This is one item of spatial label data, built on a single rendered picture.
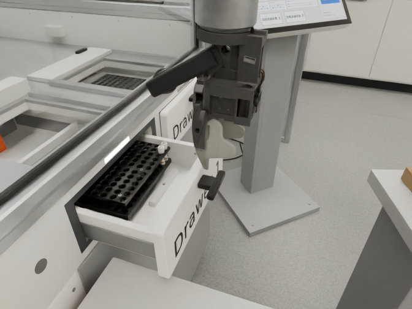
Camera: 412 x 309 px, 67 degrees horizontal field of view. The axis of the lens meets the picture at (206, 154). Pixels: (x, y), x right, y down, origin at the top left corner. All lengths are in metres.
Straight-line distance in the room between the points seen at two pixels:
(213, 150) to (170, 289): 0.26
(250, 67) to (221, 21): 0.07
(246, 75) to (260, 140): 1.22
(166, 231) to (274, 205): 1.38
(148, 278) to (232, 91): 0.37
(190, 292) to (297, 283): 1.01
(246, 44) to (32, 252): 0.39
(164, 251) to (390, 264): 0.64
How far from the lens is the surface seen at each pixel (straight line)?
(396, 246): 0.92
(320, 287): 1.56
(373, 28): 3.40
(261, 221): 1.69
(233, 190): 1.83
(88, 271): 0.63
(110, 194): 0.55
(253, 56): 0.40
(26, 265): 0.50
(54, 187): 0.49
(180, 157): 0.68
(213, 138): 0.45
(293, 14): 1.36
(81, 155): 0.51
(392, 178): 0.91
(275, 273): 1.54
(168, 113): 0.72
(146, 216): 0.59
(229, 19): 0.37
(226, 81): 0.41
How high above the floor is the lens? 1.25
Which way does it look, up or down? 35 degrees down
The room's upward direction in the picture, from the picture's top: straight up
